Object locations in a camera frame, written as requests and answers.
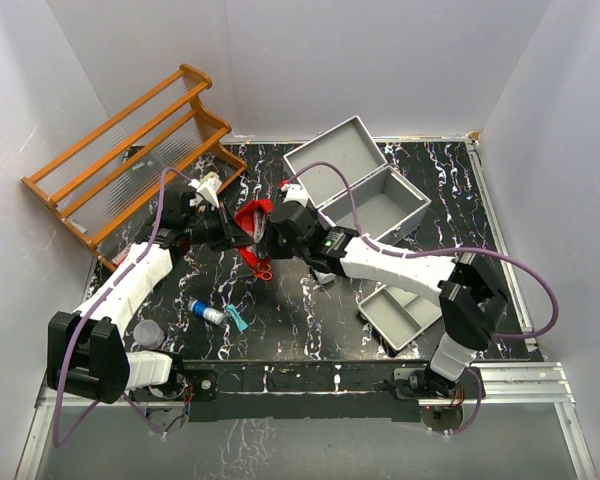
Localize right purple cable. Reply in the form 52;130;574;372
284;160;560;436

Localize orange handled scissors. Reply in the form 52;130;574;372
253;264;273;281

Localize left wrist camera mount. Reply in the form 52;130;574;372
188;179;220;208

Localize black base frame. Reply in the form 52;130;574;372
131;360;485;422

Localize clear plastic cup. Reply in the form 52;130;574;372
133;319;165;349

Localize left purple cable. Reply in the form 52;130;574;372
52;167;201;449

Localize white green-label pill bottle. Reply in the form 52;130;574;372
313;270;335;285

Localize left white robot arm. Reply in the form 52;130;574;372
46;178;251;404

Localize blue white tube bottle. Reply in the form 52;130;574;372
188;299;226;326

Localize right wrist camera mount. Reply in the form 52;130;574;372
280;182;309;207

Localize purple cable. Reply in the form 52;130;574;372
284;160;560;436
52;167;201;449

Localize wooden shelf rack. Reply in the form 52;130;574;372
21;64;248;271

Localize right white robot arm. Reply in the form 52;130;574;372
263;201;508;397

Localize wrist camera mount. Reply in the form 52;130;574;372
188;179;220;208
280;182;309;207

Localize grey divider tray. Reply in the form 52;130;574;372
358;285;441;352

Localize teal small packet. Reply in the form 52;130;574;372
226;304;249;332

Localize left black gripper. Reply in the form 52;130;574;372
185;201;254;252

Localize grey metal case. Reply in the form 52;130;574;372
284;116;431;245

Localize red white small box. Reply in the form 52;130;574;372
111;243;146;268

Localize red first aid pouch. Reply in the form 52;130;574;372
235;199;273;272

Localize teal mask packet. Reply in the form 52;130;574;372
251;208;268;243

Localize white medicine box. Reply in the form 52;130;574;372
201;172;222;190

